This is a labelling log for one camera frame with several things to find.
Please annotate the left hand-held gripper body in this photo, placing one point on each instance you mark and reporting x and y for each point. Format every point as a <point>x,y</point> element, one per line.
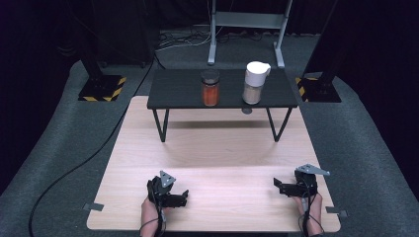
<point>161,191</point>

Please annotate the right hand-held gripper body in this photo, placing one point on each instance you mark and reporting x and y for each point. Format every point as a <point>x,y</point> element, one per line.
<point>306,184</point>

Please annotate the beige spice jar white lid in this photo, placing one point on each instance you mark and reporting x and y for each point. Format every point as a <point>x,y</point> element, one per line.
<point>254,85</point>

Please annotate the black shelf with metal legs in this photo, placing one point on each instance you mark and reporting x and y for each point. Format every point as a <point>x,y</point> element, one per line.
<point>178,89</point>

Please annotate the orange spice jar black lid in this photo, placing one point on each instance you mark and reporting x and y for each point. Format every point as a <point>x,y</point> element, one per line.
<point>210,90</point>

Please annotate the person's right hand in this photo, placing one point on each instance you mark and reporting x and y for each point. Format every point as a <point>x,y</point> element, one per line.
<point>314,212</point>

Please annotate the grey tape strip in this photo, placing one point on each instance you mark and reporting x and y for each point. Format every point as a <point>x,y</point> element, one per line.
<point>93,206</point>
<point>337,211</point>

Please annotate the grey round table grommet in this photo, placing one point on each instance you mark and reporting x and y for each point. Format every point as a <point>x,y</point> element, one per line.
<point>246,111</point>

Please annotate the black stand with striped base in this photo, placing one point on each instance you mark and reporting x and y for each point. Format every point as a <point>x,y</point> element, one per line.
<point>102,87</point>
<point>319,89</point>

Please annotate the dark cabinet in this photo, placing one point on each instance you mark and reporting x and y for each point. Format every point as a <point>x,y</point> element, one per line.
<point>128,33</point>

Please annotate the grey metal stand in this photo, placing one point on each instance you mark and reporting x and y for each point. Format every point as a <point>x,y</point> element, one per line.
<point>247,19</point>

